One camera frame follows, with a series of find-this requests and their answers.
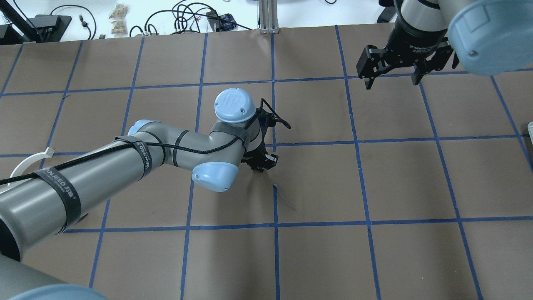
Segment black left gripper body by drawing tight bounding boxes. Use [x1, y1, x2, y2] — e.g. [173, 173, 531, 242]
[241, 138, 279, 173]

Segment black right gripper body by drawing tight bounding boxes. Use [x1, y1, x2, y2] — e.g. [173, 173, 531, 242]
[356, 25, 454, 80]

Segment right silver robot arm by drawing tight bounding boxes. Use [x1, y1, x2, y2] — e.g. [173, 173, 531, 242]
[356, 0, 533, 89]

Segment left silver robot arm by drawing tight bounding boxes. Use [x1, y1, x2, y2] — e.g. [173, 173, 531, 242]
[0, 88, 291, 300]

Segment ribbed silver metal tray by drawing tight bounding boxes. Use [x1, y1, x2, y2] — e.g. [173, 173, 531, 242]
[527, 121, 533, 144]

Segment bag of brown parts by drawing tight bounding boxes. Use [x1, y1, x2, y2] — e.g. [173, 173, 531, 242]
[108, 3, 129, 35]

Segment white curved plastic part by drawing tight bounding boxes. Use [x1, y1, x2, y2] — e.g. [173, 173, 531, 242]
[10, 147, 55, 178]

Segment black device on stand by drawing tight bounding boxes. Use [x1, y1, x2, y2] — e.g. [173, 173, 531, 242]
[0, 0, 72, 45]

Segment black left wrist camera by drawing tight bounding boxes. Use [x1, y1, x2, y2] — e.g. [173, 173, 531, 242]
[256, 98, 292, 130]

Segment aluminium frame post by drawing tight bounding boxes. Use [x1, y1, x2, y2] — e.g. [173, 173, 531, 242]
[257, 0, 279, 34]

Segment tangled black cables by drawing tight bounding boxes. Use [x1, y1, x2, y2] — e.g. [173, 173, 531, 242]
[129, 0, 254, 37]

